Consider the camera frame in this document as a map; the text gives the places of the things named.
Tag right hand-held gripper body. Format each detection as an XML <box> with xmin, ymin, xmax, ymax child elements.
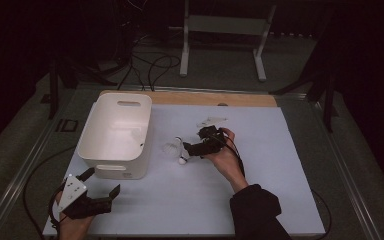
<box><xmin>196</xmin><ymin>116</ymin><xmax>228</xmax><ymax>157</ymax></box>

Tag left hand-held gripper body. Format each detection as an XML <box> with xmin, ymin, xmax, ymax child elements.
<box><xmin>57</xmin><ymin>174</ymin><xmax>113</xmax><ymax>220</ymax></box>

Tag white shuttlecock with blue band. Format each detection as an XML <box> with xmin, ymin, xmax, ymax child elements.
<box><xmin>178</xmin><ymin>151</ymin><xmax>192</xmax><ymax>166</ymax></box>
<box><xmin>162</xmin><ymin>135</ymin><xmax>185</xmax><ymax>158</ymax></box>

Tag white plastic storage basket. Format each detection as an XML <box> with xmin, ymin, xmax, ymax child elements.
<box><xmin>76</xmin><ymin>92</ymin><xmax>154</xmax><ymax>180</ymax></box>

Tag person's right hand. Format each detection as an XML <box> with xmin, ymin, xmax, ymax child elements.
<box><xmin>202</xmin><ymin>128</ymin><xmax>249</xmax><ymax>194</ymax></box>

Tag person's left hand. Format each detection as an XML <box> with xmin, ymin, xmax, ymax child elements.
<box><xmin>53</xmin><ymin>192</ymin><xmax>96</xmax><ymax>240</ymax></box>

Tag black tripod stand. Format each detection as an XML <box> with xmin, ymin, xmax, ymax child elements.
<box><xmin>269</xmin><ymin>6</ymin><xmax>340</xmax><ymax>134</ymax></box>
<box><xmin>47</xmin><ymin>56</ymin><xmax>118</xmax><ymax>121</ymax></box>

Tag white metal stand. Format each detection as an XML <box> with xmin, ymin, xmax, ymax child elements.
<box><xmin>169</xmin><ymin>0</ymin><xmax>278</xmax><ymax>83</ymax></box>

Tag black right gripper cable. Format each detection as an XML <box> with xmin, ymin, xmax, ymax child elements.
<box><xmin>218</xmin><ymin>131</ymin><xmax>333</xmax><ymax>240</ymax></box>

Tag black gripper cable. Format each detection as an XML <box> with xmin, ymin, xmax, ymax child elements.
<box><xmin>22</xmin><ymin>145</ymin><xmax>78</xmax><ymax>240</ymax></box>
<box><xmin>218</xmin><ymin>131</ymin><xmax>333</xmax><ymax>240</ymax></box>

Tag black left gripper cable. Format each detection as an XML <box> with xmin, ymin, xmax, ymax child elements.
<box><xmin>22</xmin><ymin>145</ymin><xmax>78</xmax><ymax>240</ymax></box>

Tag black square floor bracket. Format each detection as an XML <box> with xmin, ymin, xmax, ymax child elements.
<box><xmin>55</xmin><ymin>118</ymin><xmax>80</xmax><ymax>133</ymax></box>

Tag metal floor frame rail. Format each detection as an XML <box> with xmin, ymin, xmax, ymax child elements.
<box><xmin>0</xmin><ymin>83</ymin><xmax>384</xmax><ymax>240</ymax></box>

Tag black floor cable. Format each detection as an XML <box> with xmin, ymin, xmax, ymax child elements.
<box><xmin>116</xmin><ymin>33</ymin><xmax>154</xmax><ymax>92</ymax></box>
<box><xmin>147</xmin><ymin>54</ymin><xmax>182</xmax><ymax>92</ymax></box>

